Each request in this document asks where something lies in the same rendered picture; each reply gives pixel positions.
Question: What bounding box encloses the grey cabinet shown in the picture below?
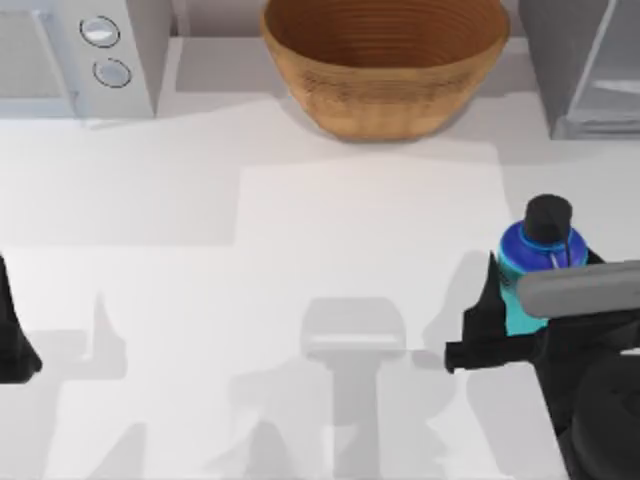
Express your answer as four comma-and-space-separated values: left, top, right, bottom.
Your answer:
516, 0, 640, 142

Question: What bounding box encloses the brown woven basket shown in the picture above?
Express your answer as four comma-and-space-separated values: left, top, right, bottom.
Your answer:
259, 0, 512, 145

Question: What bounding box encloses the pale microwave oven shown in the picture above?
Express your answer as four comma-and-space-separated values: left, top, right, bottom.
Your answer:
0, 0, 174, 122

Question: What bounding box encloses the round grey microwave knob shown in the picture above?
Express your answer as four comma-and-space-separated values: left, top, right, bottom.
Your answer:
78, 14, 122, 50
91, 56, 134, 89

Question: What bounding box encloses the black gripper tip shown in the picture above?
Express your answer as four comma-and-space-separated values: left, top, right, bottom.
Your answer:
0, 253, 44, 386

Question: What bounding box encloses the blue bottle with black cap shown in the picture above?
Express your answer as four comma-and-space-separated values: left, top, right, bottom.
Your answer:
496, 194, 590, 337

